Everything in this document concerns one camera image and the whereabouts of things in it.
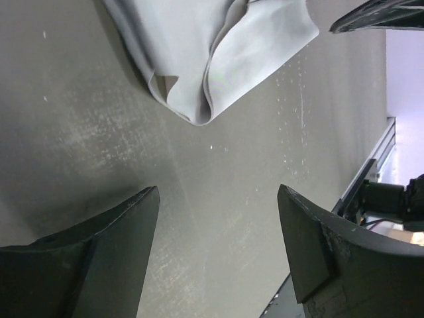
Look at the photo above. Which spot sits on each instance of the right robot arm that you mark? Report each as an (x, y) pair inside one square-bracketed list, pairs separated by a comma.
[(367, 202)]

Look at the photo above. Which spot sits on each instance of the white underwear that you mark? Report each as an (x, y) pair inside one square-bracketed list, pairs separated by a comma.
[(199, 57)]

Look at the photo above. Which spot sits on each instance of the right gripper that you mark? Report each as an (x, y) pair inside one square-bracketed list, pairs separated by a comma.
[(382, 14)]

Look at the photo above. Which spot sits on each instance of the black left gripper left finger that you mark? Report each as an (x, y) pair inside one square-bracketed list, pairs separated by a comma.
[(93, 269)]

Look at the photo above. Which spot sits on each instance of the aluminium frame rail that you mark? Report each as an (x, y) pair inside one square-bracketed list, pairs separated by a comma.
[(372, 166)]

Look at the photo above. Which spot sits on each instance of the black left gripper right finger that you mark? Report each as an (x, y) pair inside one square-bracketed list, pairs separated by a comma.
[(340, 269)]

